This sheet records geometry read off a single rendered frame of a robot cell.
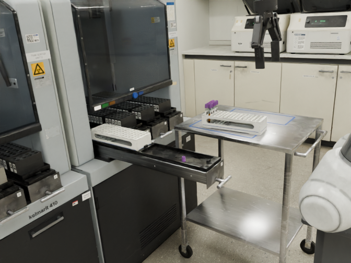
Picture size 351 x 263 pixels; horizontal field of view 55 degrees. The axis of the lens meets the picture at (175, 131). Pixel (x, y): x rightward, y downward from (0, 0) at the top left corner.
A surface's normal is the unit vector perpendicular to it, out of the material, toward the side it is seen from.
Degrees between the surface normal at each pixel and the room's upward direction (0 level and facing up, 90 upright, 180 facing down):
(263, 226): 0
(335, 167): 47
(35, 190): 90
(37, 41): 90
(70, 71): 90
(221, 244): 0
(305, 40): 90
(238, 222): 0
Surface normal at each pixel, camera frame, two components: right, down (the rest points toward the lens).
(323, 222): -0.71, 0.36
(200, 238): -0.06, -0.94
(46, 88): 0.81, 0.15
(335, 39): -0.57, 0.31
